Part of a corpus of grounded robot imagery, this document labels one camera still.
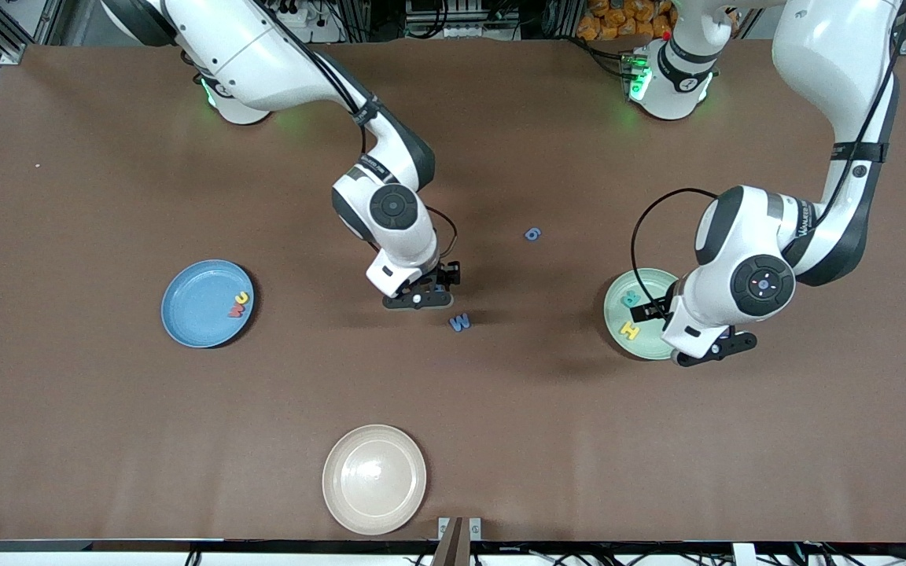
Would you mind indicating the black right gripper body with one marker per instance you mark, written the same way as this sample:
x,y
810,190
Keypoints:
x,y
438,278

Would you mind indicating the teal foam letter R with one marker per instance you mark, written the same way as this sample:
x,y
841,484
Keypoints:
x,y
631,299

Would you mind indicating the blue foam lowercase m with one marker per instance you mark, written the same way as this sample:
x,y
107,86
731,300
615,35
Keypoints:
x,y
443,294

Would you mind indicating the yellow foam letter H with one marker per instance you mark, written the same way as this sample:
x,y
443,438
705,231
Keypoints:
x,y
629,331

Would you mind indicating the red foam lowercase w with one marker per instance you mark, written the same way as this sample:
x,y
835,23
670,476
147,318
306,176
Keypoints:
x,y
237,311

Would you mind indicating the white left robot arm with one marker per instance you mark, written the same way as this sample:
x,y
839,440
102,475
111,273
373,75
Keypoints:
x,y
736,236

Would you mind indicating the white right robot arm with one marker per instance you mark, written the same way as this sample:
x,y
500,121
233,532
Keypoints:
x,y
264,55

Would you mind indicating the pale green plate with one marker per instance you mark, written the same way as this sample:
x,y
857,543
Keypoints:
x,y
650,346

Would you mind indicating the blue foam uppercase W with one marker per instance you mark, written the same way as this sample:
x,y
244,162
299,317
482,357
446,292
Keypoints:
x,y
459,321

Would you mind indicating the blue foam digit 6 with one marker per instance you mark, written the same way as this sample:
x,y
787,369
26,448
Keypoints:
x,y
526,233

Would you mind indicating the brown table cover sheet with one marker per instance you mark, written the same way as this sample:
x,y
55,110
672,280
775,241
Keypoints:
x,y
500,409

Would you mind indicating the beige plate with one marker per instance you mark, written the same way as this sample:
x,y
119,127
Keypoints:
x,y
374,479

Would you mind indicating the blue plate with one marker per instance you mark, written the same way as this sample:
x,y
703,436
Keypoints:
x,y
201,303

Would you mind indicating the grey equipment rack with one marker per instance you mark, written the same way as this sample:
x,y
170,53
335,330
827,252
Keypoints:
x,y
461,23

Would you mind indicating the white power strip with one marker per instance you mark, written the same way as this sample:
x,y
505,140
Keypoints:
x,y
315,31

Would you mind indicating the pile of orange objects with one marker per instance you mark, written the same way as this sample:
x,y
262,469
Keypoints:
x,y
614,20

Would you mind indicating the grey metal camera bracket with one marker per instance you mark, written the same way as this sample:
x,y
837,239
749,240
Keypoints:
x,y
457,550

